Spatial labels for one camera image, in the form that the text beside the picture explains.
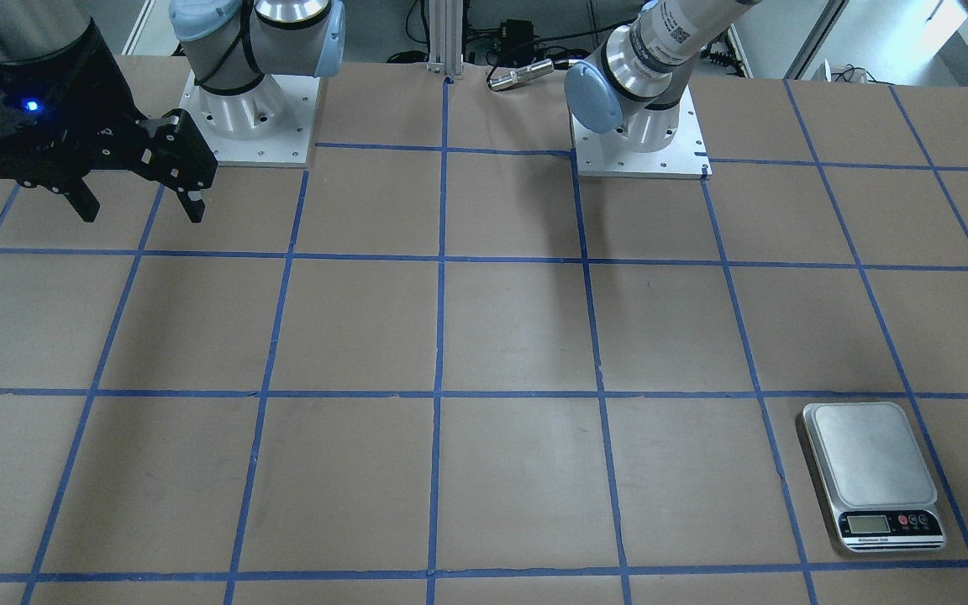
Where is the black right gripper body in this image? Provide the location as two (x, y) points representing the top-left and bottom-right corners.
(0, 17), (149, 187)

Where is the silver metal cylinder connector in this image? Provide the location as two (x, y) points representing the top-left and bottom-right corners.
(487, 59), (555, 92)

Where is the silver digital kitchen scale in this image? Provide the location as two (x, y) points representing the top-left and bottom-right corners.
(797, 401), (946, 554)

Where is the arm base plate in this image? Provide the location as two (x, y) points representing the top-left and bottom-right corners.
(181, 72), (325, 169)
(570, 88), (713, 180)

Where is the aluminium frame post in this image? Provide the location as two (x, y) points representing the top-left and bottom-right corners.
(420, 1), (465, 82)

